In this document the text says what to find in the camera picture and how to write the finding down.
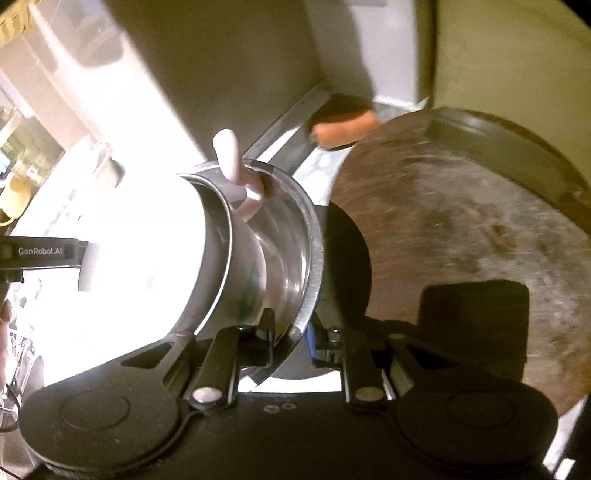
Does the white floral ceramic bowl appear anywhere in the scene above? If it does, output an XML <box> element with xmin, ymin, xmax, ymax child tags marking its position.
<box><xmin>34</xmin><ymin>175</ymin><xmax>205</xmax><ymax>385</ymax></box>

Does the large stainless steel bowl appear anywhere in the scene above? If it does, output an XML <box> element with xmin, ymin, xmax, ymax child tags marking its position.
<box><xmin>184</xmin><ymin>158</ymin><xmax>326</xmax><ymax>386</ymax></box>

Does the pink steel-lined handled bowl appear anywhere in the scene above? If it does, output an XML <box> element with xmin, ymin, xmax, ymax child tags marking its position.
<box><xmin>172</xmin><ymin>129</ymin><xmax>266</xmax><ymax>338</ymax></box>

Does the person's left hand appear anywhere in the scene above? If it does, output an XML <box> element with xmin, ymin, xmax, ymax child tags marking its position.
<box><xmin>0</xmin><ymin>299</ymin><xmax>12</xmax><ymax>390</ymax></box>

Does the yellow ceramic mug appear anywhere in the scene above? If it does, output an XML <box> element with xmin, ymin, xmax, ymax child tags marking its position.
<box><xmin>1</xmin><ymin>176</ymin><xmax>32</xmax><ymax>227</ymax></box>

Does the round wooden chopping board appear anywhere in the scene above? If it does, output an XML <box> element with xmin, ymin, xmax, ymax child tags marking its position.
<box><xmin>331</xmin><ymin>109</ymin><xmax>590</xmax><ymax>414</ymax></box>

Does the yellow colander front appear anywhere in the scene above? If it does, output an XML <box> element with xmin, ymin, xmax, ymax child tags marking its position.
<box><xmin>0</xmin><ymin>0</ymin><xmax>34</xmax><ymax>47</ymax></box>

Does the orange carrot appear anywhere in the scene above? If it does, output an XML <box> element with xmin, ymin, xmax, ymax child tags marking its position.
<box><xmin>310</xmin><ymin>110</ymin><xmax>380</xmax><ymax>150</ymax></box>

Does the pale green cutting board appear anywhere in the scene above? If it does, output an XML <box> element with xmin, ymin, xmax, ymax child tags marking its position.
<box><xmin>433</xmin><ymin>1</ymin><xmax>590</xmax><ymax>176</ymax></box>

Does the cleaver with wooden handle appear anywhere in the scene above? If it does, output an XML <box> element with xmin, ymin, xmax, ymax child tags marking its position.
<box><xmin>426</xmin><ymin>107</ymin><xmax>590</xmax><ymax>227</ymax></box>

